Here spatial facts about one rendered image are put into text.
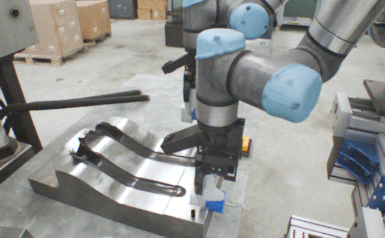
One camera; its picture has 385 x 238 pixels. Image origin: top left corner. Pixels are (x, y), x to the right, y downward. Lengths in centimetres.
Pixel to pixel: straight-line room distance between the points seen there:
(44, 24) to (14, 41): 322
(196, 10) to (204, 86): 31
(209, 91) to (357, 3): 24
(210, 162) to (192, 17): 37
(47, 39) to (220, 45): 417
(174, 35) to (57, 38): 191
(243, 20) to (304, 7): 645
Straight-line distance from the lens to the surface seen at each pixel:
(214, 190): 54
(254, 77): 35
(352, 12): 41
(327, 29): 42
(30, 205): 83
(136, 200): 63
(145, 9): 746
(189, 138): 49
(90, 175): 66
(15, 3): 121
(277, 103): 33
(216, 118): 42
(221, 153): 48
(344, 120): 85
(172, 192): 64
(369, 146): 89
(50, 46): 447
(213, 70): 38
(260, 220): 172
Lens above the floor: 136
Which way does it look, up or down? 30 degrees down
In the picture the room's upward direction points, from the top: straight up
